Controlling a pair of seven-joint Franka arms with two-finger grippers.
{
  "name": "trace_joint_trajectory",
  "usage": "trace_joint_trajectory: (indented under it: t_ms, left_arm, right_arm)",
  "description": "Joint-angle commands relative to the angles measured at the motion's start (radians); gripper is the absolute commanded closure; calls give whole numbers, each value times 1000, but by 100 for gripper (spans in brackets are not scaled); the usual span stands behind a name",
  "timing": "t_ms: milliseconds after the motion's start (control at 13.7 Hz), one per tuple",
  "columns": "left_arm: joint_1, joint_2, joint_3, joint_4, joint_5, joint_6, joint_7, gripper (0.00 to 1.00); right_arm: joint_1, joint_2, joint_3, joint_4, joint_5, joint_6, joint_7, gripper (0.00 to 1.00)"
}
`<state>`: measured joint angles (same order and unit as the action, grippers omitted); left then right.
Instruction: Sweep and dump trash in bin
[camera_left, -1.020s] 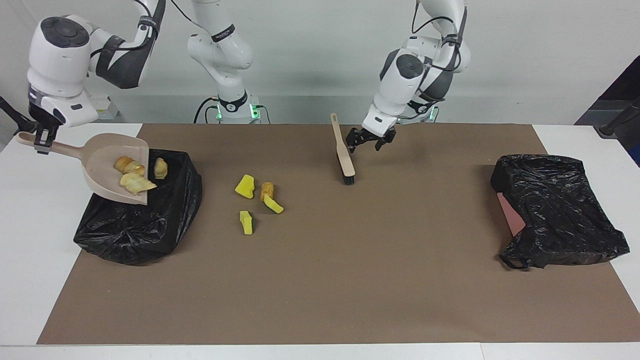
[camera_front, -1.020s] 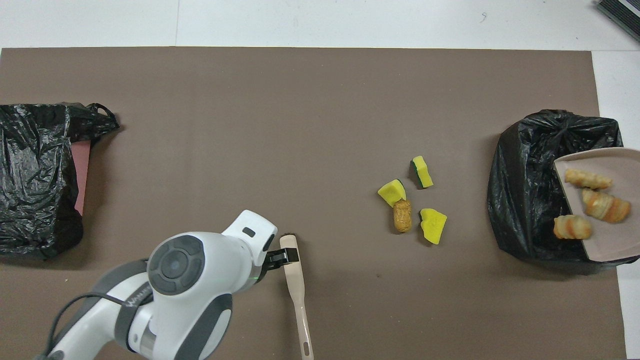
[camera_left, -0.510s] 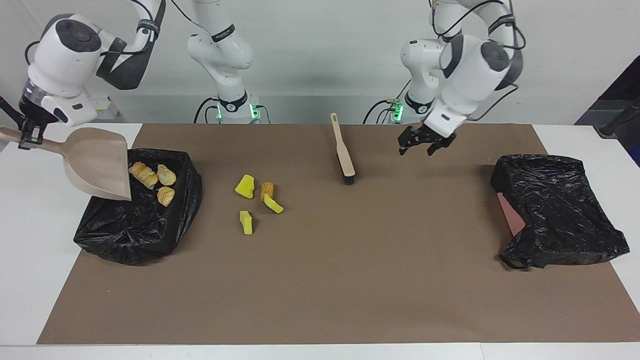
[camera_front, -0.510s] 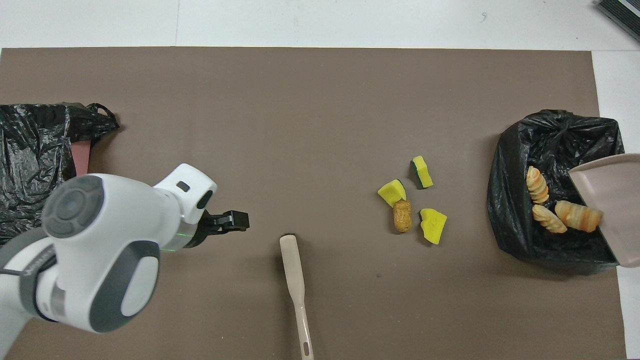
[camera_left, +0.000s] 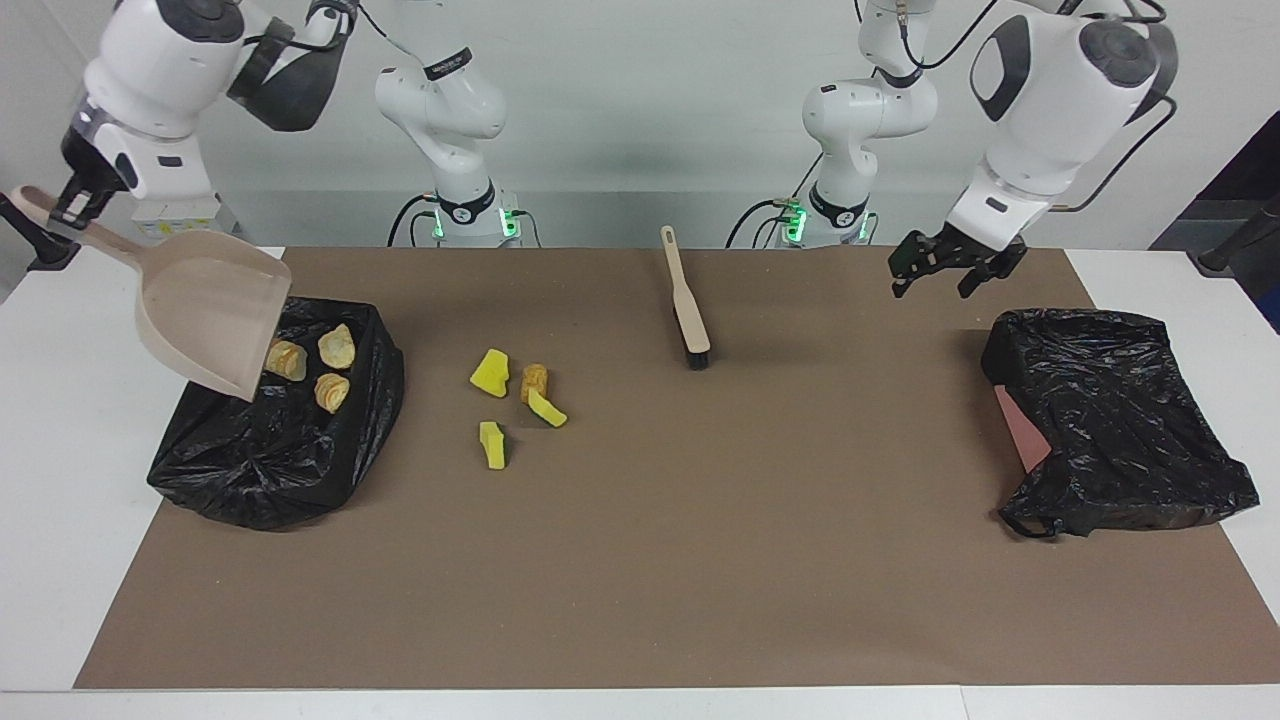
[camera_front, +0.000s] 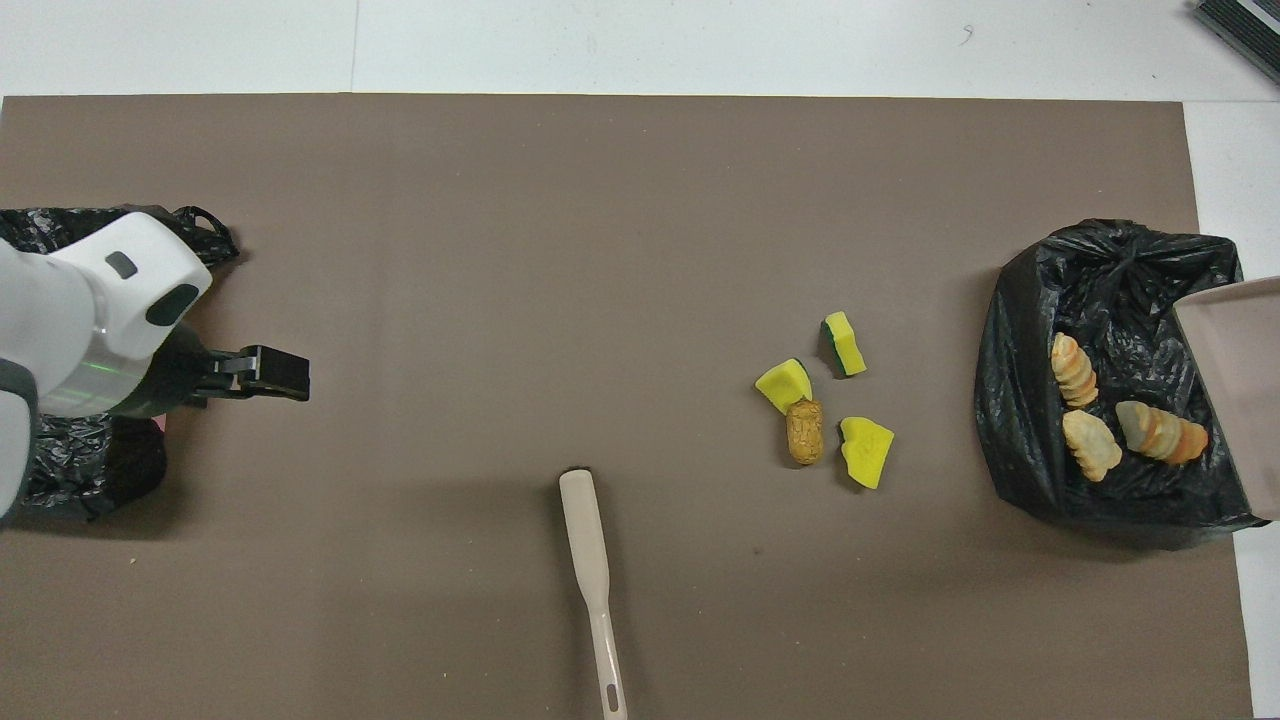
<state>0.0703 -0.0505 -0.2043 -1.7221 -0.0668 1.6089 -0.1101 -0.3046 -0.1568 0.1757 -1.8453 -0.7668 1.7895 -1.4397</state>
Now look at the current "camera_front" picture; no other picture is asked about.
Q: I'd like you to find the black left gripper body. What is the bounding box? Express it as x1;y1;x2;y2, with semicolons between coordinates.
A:
125;322;211;417

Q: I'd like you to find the beige hand brush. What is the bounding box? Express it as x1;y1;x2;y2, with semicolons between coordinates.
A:
558;468;629;720

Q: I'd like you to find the yellow wedge sponge piece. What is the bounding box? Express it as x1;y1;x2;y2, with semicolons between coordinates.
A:
754;358;814;416

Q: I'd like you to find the brown peanut toy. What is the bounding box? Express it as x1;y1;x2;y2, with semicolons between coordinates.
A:
785;398;826;467

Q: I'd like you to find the yellow sponge with green side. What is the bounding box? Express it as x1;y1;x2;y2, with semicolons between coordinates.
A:
820;311;868;379

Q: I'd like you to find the yellow notched sponge piece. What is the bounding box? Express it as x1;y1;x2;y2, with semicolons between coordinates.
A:
838;416;895;491

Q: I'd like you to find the striped croissant piece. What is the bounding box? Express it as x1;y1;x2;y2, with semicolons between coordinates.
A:
1050;333;1099;409

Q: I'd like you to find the pale bread chunk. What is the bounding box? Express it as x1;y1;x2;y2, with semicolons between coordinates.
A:
1062;408;1124;484

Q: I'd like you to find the croissant piece with pale end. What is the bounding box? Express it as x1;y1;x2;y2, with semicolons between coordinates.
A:
1115;400;1210;466

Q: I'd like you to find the beige plastic dustpan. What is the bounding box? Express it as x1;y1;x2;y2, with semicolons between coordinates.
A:
1172;277;1280;523

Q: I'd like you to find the black trash bag over pink bin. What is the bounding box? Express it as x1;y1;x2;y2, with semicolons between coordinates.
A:
0;205;241;523

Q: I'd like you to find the black trash bag, tied knot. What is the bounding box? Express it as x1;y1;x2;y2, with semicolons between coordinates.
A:
975;218;1276;551

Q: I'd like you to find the brown paper table mat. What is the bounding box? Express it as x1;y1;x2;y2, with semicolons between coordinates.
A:
0;93;1256;720

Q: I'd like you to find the dark ribbed object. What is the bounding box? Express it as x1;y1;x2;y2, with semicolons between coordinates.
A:
1190;0;1280;86

